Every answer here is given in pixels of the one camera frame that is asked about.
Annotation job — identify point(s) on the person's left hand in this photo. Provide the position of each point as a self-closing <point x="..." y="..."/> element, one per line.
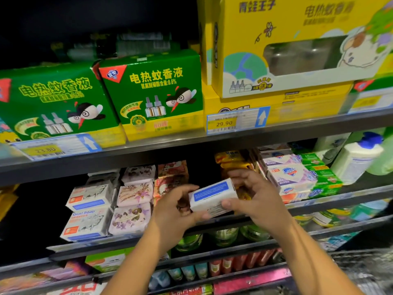
<point x="172" y="218"/>

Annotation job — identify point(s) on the person's right hand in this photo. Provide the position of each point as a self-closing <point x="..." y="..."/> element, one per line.
<point x="264" y="205"/>

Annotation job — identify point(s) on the stack of white purple soap boxes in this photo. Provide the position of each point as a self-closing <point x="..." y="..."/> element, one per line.
<point x="288" y="175"/>

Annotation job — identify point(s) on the stack of floral soap boxes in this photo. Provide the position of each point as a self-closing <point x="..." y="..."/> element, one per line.
<point x="129" y="218"/>

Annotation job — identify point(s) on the white blue print soap box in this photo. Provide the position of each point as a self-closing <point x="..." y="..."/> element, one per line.
<point x="212" y="194"/>
<point x="104" y="175"/>
<point x="86" y="223"/>
<point x="89" y="194"/>

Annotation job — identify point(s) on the stack of pink soap boxes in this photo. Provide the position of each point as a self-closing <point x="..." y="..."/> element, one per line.
<point x="172" y="169"/>

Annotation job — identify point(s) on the stack of yellow soap boxes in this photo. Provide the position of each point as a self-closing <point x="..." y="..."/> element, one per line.
<point x="230" y="158"/>

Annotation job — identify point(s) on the stack of green soap boxes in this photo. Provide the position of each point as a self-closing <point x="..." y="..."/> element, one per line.
<point x="325" y="178"/>

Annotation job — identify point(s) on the white hand sanitizer bottle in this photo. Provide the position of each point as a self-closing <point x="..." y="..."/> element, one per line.
<point x="353" y="158"/>
<point x="328" y="144"/>

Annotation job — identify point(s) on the stack of yellow soap cartons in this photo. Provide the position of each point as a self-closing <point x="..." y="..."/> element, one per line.
<point x="6" y="199"/>

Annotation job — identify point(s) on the person's right forearm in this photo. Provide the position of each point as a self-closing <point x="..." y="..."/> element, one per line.
<point x="313" y="264"/>

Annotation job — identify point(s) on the person's left forearm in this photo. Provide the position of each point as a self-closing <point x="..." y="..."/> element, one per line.
<point x="132" y="270"/>

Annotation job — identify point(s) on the row of blue white tubes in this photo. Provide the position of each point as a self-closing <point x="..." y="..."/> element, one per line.
<point x="178" y="273"/>

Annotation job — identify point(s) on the row of red tubes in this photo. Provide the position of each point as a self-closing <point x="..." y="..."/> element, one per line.
<point x="239" y="261"/>

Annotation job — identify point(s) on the yellow red flat pack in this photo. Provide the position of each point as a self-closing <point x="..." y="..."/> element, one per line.
<point x="193" y="290"/>

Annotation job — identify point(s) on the pink flat pack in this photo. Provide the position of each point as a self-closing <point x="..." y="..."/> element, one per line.
<point x="252" y="280"/>

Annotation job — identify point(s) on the green white carton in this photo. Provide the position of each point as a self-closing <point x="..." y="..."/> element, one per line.
<point x="107" y="260"/>

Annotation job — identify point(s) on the teal packets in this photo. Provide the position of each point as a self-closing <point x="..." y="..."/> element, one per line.
<point x="338" y="241"/>

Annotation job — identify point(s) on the white blue price tag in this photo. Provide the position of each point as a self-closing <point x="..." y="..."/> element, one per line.
<point x="236" y="119"/>
<point x="55" y="147"/>
<point x="368" y="100"/>

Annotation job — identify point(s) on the flat yellow box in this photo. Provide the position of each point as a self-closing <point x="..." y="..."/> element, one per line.
<point x="295" y="102"/>

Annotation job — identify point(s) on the red white packet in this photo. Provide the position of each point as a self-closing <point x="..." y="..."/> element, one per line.
<point x="77" y="288"/>

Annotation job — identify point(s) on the green box mosquito print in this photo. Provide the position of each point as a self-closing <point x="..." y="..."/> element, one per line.
<point x="153" y="89"/>
<point x="55" y="101"/>

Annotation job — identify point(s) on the row of pink orange packets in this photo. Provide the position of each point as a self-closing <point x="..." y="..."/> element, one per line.
<point x="37" y="276"/>

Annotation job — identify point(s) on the large yellow box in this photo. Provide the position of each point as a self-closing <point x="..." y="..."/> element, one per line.
<point x="245" y="33"/>

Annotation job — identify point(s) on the row of dark green packs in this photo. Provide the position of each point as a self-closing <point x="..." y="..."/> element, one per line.
<point x="123" y="43"/>

